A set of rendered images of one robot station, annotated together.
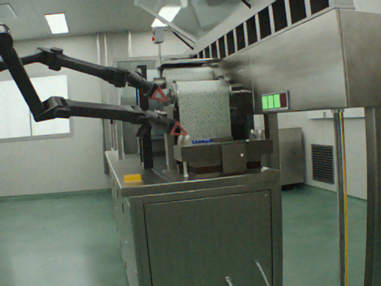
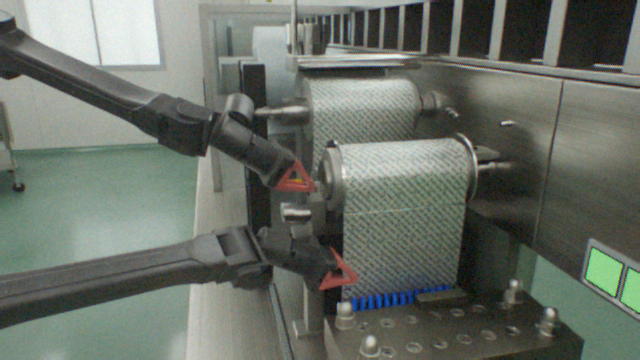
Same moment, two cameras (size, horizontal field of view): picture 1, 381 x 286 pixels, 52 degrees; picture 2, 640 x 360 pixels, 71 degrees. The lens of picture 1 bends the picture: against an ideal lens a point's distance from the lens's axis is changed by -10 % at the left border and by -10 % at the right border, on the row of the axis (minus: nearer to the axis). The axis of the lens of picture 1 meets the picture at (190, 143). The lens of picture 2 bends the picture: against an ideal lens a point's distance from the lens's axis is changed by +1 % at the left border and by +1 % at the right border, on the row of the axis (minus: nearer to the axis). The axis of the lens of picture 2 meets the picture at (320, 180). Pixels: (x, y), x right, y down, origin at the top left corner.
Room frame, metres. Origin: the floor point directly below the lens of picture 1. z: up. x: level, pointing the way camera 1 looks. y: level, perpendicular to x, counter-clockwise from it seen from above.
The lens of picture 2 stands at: (1.18, 0.09, 1.51)
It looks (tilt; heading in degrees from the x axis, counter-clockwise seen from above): 19 degrees down; 359
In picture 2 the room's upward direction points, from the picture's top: straight up
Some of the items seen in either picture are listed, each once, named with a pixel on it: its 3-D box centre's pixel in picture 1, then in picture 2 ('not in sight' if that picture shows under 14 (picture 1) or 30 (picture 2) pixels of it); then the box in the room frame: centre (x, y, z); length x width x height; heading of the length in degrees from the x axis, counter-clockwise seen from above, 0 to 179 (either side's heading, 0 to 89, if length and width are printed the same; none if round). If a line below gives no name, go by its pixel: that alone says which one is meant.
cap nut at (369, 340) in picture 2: (188, 140); (369, 348); (1.74, 0.01, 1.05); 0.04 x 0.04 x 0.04
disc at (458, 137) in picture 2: (226, 92); (455, 170); (2.01, -0.19, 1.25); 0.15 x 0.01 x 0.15; 13
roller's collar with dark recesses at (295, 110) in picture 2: (159, 83); (294, 111); (2.20, 0.14, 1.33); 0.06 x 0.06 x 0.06; 13
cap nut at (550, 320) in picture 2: (260, 134); (550, 318); (1.81, -0.30, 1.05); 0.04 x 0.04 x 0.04
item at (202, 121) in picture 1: (205, 123); (403, 254); (1.92, -0.07, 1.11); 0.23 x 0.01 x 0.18; 103
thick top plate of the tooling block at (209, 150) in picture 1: (223, 149); (447, 341); (1.82, -0.14, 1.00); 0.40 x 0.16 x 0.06; 103
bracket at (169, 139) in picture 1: (167, 139); (307, 267); (1.98, 0.11, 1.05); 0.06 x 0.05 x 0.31; 103
